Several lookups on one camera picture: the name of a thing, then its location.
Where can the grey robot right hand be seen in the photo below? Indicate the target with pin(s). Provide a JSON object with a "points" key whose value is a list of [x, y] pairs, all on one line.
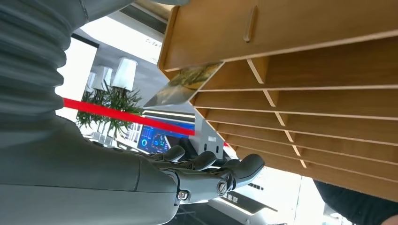
{"points": [[77, 180]]}

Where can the wooden card organizer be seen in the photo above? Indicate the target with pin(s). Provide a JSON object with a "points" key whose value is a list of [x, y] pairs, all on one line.
{"points": [[311, 77]]}

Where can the person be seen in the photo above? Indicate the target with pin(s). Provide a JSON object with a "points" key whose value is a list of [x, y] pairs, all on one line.
{"points": [[357, 208]]}

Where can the green plant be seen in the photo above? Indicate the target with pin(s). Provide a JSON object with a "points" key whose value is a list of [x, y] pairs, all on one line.
{"points": [[90, 102], [124, 99]]}

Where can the red barrier belt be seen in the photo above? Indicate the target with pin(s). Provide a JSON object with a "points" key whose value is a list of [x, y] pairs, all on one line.
{"points": [[124, 116]]}

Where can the blue display screen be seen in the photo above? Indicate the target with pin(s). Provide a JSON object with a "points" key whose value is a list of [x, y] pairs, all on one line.
{"points": [[155, 139]]}

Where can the grey kiosk stand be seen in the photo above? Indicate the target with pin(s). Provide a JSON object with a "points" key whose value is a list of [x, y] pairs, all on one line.
{"points": [[206, 139]]}

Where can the white reception counter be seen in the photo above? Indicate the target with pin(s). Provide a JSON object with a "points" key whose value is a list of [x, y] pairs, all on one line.
{"points": [[273, 192]]}

